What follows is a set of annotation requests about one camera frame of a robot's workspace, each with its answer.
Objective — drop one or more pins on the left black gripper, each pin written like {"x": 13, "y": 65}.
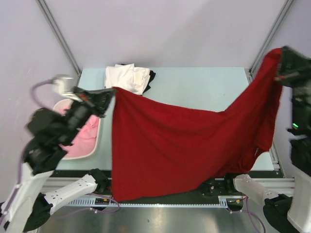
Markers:
{"x": 97, "y": 100}

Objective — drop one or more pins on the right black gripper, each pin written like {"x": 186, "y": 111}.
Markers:
{"x": 292, "y": 65}

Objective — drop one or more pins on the white plastic basin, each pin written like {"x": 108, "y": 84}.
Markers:
{"x": 96, "y": 145}

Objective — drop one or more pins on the red t-shirt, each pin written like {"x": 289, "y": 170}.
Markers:
{"x": 160, "y": 149}

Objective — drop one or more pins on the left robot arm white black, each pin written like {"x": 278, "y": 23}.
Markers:
{"x": 27, "y": 208}

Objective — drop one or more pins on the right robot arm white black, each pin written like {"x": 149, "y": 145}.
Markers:
{"x": 290, "y": 214}

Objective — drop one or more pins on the folded white t-shirt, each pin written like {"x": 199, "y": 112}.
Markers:
{"x": 114, "y": 76}

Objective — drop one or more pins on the pink t-shirt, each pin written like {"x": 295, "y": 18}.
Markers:
{"x": 82, "y": 136}

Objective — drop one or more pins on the folded black t-shirt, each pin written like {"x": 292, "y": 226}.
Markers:
{"x": 140, "y": 82}

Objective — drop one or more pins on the right aluminium frame post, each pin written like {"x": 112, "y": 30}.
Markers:
{"x": 288, "y": 4}

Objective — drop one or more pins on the aluminium frame post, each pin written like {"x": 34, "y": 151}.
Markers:
{"x": 47, "y": 13}
{"x": 288, "y": 4}

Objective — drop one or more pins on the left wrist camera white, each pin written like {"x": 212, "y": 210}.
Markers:
{"x": 63, "y": 85}

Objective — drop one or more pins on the left aluminium frame post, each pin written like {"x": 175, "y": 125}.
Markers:
{"x": 47, "y": 13}

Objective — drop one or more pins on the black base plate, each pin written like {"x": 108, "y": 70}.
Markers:
{"x": 211, "y": 187}

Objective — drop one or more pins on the slotted cable duct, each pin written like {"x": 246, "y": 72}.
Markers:
{"x": 186, "y": 201}

